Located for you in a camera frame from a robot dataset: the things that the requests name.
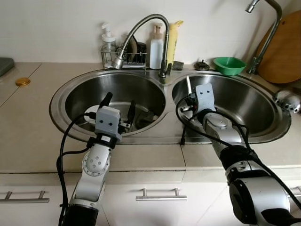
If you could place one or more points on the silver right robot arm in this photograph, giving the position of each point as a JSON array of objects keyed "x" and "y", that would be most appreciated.
[{"x": 254, "y": 197}]

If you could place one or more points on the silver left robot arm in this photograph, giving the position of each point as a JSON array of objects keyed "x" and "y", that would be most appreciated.
[{"x": 96, "y": 162}]

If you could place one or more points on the white ceramic dish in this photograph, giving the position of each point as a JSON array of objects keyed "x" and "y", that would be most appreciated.
[{"x": 91, "y": 109}]

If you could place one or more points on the steel sink strainer plug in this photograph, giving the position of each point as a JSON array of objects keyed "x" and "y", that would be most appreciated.
[{"x": 202, "y": 66}]

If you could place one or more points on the dark sponge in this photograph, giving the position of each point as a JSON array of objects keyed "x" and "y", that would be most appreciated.
[{"x": 178, "y": 65}]

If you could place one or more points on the clear pump soap bottle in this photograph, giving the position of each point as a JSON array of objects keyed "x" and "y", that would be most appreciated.
[{"x": 108, "y": 47}]

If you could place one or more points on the yellow detergent bottle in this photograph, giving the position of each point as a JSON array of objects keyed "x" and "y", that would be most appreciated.
[{"x": 172, "y": 44}]

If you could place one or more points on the white detergent bottle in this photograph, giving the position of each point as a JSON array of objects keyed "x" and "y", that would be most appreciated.
[{"x": 156, "y": 52}]

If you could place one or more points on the gold jar lid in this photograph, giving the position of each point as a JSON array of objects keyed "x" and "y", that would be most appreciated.
[{"x": 23, "y": 82}]

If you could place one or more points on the flexible steel faucet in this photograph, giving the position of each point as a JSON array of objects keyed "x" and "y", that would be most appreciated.
[{"x": 141, "y": 21}]

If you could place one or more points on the dark grey board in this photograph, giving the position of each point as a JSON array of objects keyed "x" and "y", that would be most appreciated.
[{"x": 5, "y": 66}]

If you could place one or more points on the tall steel faucet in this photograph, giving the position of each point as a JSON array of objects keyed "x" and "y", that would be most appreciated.
[{"x": 273, "y": 33}]

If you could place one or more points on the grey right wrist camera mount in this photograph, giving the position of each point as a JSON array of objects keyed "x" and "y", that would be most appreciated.
[{"x": 205, "y": 98}]

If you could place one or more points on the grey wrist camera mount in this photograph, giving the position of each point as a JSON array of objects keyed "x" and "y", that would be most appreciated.
[
  {"x": 109, "y": 121},
  {"x": 205, "y": 98}
]

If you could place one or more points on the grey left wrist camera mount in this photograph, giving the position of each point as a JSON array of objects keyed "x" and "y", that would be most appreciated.
[{"x": 109, "y": 121}]

